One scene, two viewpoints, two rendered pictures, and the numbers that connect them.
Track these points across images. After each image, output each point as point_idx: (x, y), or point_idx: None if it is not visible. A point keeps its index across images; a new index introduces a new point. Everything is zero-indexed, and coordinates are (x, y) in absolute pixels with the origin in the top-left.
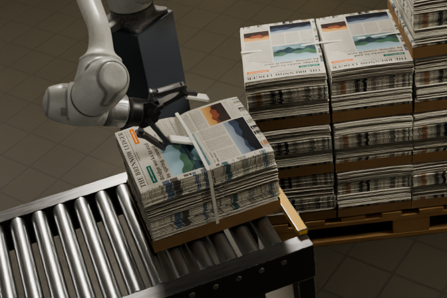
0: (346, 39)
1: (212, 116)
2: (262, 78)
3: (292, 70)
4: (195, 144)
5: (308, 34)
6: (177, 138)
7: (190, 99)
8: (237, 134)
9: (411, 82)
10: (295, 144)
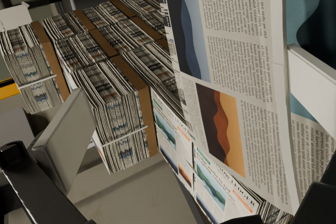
0: (179, 153)
1: (226, 129)
2: (240, 188)
3: (215, 166)
4: (275, 21)
5: (198, 188)
6: (318, 93)
7: (56, 130)
8: (189, 14)
9: (172, 79)
10: None
